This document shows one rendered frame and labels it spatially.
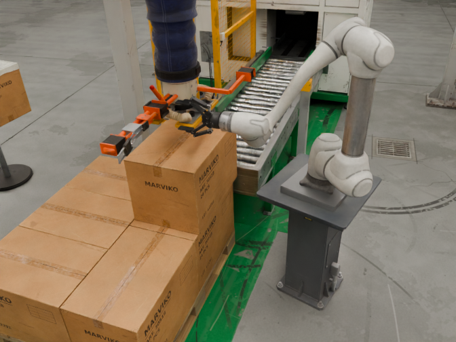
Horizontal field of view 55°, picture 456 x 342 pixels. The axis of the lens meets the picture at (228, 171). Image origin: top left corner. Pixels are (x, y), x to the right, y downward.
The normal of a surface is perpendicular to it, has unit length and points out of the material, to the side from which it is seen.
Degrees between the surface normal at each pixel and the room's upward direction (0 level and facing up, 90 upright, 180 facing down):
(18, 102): 90
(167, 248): 0
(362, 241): 0
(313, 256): 90
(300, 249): 90
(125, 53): 90
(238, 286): 0
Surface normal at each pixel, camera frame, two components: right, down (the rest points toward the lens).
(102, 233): -0.03, -0.84
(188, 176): -0.36, 0.52
